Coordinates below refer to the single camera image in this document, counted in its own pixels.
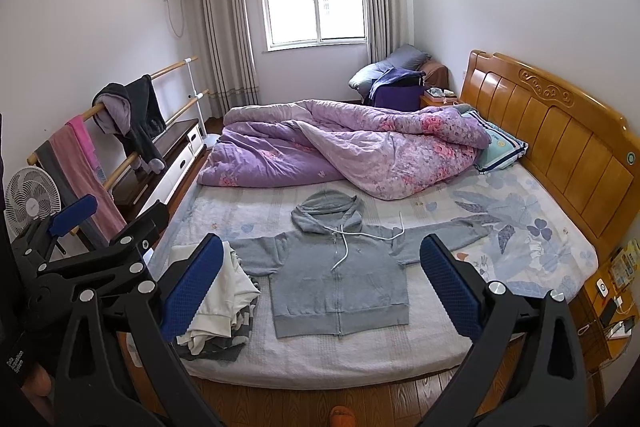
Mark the grey striped cloth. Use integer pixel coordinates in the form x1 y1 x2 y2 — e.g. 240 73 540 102
175 294 261 363

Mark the wooden nightstand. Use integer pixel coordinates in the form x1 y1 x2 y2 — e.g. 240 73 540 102
570 242 640 408

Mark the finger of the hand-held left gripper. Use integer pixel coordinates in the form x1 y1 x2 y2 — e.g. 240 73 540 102
12 193 98 263
37 201 171 288

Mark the purple blanket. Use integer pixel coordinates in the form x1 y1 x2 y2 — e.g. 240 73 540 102
367 69 426 112

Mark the black phone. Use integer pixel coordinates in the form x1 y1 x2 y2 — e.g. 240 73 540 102
599 299 621 327

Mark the yellow paper box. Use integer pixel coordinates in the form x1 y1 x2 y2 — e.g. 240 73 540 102
610 242 640 293

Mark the wooden clothes rack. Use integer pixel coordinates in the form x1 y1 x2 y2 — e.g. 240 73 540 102
25 56 221 238

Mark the purple floral quilt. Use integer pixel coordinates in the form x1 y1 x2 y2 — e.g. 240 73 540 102
196 98 493 200

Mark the dark grey jacket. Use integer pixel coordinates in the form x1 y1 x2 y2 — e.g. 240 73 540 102
92 74 168 172

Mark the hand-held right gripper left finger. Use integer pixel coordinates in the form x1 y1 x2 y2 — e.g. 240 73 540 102
52 233 226 427

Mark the brown armchair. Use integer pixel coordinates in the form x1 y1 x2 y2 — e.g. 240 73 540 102
420 59 449 100

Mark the grey towel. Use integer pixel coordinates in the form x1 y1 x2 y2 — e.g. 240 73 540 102
32 134 108 248

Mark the white framed window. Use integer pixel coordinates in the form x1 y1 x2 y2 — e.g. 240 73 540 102
257 0 371 52

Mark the grey zip hoodie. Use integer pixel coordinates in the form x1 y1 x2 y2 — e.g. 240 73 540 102
231 189 493 339

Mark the white and dark cabinet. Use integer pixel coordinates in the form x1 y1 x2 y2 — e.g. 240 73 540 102
107 118 207 220

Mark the green striped pillow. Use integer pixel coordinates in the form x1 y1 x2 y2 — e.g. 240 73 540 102
452 104 530 172

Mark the white knit garment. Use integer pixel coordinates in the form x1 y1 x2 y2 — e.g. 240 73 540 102
170 241 262 355

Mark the pink towel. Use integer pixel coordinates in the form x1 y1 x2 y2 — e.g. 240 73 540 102
65 114 128 248

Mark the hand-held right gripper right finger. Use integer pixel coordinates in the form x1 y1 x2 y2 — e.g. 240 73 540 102
419 234 588 427

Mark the person's left hand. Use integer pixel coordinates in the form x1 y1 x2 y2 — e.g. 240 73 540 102
22 367 53 413

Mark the small wooden bedside table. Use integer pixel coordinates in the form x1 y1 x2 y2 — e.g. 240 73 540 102
419 88 461 110

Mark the person's foot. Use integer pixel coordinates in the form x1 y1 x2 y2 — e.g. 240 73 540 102
327 404 358 427

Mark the wooden bed with patterned sheet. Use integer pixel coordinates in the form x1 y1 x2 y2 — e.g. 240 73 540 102
127 49 633 390

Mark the white electric fan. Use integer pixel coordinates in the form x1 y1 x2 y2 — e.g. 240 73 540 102
5 167 63 240

